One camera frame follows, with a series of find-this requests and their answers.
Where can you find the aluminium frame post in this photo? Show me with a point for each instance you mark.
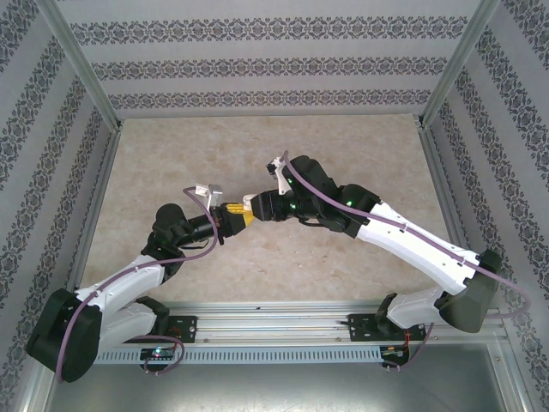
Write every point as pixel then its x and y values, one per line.
pixel 81 68
pixel 461 64

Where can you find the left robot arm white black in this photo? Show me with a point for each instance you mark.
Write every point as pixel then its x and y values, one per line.
pixel 124 279

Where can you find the aluminium table side rail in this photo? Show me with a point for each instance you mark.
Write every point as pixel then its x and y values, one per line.
pixel 433 159
pixel 105 171

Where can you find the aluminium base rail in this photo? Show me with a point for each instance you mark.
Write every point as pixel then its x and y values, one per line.
pixel 274 322

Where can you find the grey metal sheet panel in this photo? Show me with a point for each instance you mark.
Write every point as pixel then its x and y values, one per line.
pixel 274 386

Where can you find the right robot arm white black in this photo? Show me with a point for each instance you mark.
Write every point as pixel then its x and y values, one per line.
pixel 412 244

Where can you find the white earbud charging case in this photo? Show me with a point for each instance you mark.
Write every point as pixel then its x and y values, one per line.
pixel 248 199

